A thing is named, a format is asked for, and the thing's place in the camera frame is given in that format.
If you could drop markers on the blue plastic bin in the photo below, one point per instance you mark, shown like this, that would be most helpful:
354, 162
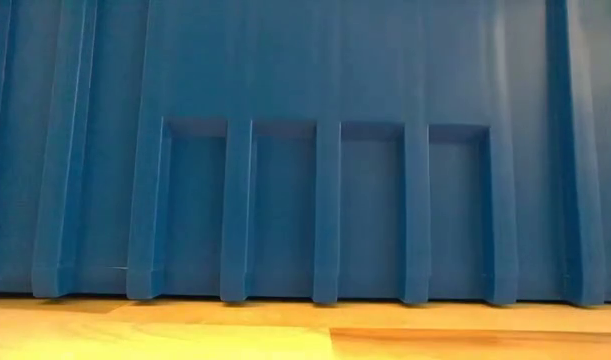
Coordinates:
305, 75

